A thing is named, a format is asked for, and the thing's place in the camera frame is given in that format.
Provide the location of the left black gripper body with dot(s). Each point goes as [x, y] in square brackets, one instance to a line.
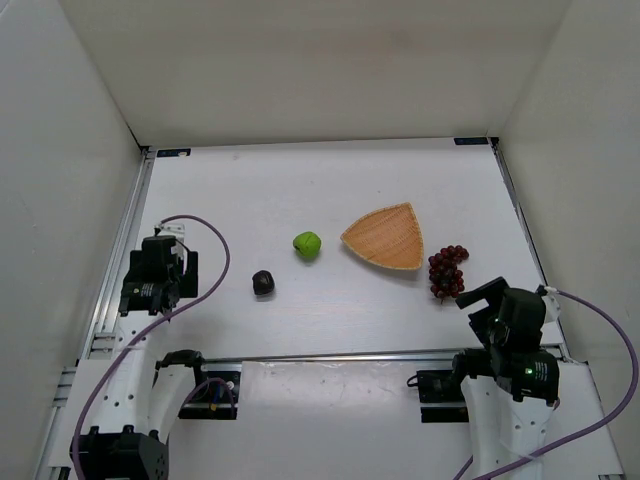
[147, 291]

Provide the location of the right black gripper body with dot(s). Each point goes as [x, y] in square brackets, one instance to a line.
[480, 295]

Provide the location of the red fake grape bunch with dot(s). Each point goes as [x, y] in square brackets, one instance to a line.
[444, 273]

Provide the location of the dark purple fake fruit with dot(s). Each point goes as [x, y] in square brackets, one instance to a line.
[263, 283]

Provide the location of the green fake apple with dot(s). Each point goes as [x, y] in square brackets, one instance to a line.
[307, 245]

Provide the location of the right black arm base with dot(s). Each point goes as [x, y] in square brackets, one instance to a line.
[440, 397]

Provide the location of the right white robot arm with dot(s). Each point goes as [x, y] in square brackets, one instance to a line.
[510, 385]

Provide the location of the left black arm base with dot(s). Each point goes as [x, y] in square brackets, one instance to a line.
[217, 386]

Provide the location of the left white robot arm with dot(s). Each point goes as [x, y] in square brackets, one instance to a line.
[126, 426]

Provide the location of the woven bamboo fruit basket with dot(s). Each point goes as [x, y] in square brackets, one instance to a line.
[390, 238]

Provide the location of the left blue corner label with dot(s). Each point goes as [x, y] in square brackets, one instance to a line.
[171, 153]

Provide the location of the blue corner label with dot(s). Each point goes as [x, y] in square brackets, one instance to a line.
[171, 153]
[470, 141]

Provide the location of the right blue corner label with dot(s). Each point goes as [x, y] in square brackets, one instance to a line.
[470, 141]

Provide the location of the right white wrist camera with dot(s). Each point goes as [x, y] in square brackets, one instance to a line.
[553, 308]

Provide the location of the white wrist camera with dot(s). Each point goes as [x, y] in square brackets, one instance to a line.
[176, 230]
[553, 308]

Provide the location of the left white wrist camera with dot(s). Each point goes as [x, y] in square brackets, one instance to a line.
[176, 230]

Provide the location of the aluminium front rail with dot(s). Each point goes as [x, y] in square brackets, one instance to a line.
[442, 355]

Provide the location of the aluminium left side rail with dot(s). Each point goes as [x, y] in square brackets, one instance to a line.
[103, 317]

